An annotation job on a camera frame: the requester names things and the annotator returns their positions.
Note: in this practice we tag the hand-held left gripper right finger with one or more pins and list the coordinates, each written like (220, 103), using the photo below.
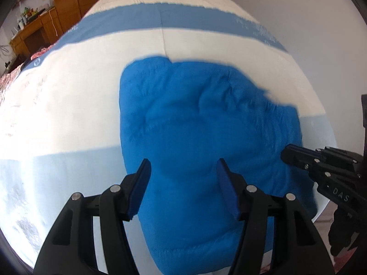
(229, 192)

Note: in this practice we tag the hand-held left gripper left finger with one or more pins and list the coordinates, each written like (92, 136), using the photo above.
(140, 189)

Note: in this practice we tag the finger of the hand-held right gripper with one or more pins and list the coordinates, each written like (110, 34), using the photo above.
(298, 152)
(304, 166)

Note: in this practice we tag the blue down jacket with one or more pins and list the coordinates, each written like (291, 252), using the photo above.
(200, 126)

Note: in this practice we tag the person's right hand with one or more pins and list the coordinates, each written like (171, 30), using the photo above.
(342, 235)

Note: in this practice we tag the blue and white bed cover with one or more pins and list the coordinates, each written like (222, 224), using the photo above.
(80, 106)

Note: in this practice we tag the pink floral quilt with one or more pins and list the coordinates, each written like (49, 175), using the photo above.
(17, 68)

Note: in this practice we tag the wooden desk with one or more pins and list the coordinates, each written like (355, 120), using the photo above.
(37, 34)

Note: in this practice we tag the clutter on desk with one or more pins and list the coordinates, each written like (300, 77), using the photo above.
(30, 13)

